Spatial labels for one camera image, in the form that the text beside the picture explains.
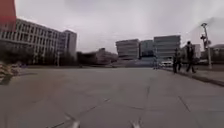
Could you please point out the low dark building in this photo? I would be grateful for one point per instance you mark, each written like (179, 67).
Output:
(96, 57)

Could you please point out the grey glass building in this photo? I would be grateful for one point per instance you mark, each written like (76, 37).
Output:
(146, 48)

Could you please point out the white car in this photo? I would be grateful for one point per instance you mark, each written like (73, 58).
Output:
(166, 63)

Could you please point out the wide pale striped building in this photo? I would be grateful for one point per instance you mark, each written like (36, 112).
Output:
(166, 46)

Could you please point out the person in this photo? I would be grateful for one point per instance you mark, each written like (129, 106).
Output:
(190, 55)
(176, 60)

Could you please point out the large grey building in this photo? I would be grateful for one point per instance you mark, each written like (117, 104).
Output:
(33, 35)

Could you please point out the row of dark trees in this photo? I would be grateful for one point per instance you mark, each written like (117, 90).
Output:
(20, 56)

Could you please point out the pole with lights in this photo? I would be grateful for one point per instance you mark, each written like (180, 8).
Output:
(207, 46)

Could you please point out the pile of rubble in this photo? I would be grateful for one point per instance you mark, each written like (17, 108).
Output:
(7, 70)

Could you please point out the red building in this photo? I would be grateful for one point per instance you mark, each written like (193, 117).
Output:
(6, 13)

